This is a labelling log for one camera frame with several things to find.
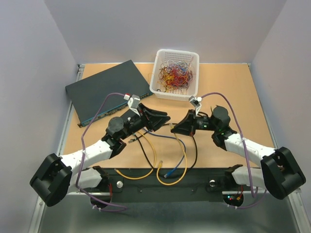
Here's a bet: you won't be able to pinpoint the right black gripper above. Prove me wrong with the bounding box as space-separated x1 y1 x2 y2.
170 109 218 137

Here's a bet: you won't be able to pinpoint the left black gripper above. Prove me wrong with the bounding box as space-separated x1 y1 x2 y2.
120 103 170 140

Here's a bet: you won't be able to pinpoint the black ethernet cable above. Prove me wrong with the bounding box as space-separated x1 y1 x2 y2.
128 123 198 170

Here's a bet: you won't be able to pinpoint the yellow ethernet cable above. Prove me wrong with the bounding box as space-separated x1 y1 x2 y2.
156 123 188 186
114 131 157 181

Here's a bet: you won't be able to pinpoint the blue ethernet cable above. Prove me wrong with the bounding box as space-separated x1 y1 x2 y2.
143 130 187 179

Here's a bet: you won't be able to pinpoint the small black network switch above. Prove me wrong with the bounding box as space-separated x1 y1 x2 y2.
121 109 138 121

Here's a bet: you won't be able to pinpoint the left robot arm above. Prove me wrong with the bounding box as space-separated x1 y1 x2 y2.
30 103 171 207

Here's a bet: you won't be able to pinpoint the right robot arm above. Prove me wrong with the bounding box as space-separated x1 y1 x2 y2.
171 106 306 200

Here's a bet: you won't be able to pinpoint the white plastic basket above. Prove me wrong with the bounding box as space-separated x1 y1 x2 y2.
150 49 200 101

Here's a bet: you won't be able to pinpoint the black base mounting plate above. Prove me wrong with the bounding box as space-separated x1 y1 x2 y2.
86 167 249 206

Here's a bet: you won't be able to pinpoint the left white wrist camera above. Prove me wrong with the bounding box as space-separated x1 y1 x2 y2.
123 94 140 115

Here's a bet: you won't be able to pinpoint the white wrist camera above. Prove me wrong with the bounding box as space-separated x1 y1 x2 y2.
123 94 140 115
189 96 202 116

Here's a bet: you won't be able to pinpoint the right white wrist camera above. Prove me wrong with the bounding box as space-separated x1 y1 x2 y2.
189 96 202 116

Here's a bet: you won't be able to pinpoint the large dark network switch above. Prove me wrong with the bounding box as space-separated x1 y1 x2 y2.
65 60 152 128

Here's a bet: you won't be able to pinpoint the tangled colourful wires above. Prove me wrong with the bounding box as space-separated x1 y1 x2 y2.
155 60 196 94

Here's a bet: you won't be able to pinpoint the aluminium frame rail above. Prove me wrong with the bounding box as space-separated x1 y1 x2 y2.
38 172 302 195

